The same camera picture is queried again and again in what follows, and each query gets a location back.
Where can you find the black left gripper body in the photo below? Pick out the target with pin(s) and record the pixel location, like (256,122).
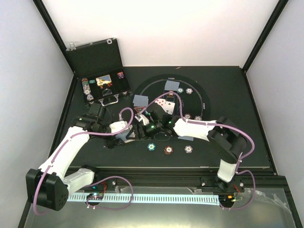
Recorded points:
(111,142)

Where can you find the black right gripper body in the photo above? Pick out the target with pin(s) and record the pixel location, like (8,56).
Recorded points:
(150,132)

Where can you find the blue backed card deck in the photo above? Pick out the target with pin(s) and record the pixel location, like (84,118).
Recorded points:
(123,137)

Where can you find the face up clubs card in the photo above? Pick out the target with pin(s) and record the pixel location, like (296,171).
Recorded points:
(168,106)

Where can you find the face up hearts card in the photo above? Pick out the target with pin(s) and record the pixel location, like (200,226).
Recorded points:
(161,102)

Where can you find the orange poker chip stack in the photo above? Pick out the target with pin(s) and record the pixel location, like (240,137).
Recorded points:
(168,150)

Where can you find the green poker chip stack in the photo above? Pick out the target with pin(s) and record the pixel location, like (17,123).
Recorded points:
(151,146)

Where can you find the blue white chips big blind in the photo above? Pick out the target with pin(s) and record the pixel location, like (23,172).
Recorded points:
(198,118)

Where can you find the blue green fifty chips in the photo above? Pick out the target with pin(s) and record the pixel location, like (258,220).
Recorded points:
(180,90)

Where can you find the blue white chips small blind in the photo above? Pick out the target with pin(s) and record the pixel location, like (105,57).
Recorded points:
(189,90)

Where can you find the red triangular dealer button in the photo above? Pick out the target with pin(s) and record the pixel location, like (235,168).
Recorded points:
(138,109)

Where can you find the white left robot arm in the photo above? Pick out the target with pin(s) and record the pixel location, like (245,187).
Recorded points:
(48,186)

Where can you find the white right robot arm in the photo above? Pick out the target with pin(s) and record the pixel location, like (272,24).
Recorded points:
(231,143)

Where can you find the round black poker mat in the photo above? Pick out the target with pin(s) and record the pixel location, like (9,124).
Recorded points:
(196,104)

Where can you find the blue white poker chip stack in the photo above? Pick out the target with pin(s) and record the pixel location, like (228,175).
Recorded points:
(188,149)

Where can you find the chip row in case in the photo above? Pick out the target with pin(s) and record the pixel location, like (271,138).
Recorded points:
(87,91)

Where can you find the card box in case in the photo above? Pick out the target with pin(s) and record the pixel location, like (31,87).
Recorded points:
(103,80)

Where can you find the purple chips in case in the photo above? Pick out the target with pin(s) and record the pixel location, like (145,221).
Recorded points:
(120,75)

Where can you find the black aluminium poker case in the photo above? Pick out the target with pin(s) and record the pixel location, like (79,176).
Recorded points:
(96,59)

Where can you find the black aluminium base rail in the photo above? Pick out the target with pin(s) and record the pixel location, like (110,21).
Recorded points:
(162,177)

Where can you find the white slotted cable duct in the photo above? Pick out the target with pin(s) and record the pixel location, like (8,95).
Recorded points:
(145,198)

